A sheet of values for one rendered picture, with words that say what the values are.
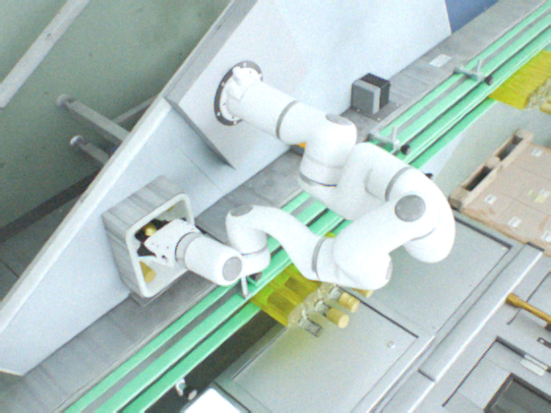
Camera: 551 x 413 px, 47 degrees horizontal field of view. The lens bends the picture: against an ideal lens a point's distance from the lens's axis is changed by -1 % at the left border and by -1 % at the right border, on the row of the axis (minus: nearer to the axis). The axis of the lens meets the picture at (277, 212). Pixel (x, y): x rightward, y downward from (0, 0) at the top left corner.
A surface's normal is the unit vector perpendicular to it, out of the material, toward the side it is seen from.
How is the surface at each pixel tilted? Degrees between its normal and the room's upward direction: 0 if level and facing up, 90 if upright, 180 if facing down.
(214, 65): 3
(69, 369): 90
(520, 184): 82
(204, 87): 3
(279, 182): 90
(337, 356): 90
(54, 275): 0
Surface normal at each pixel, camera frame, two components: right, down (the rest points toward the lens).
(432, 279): -0.06, -0.73
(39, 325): 0.73, 0.44
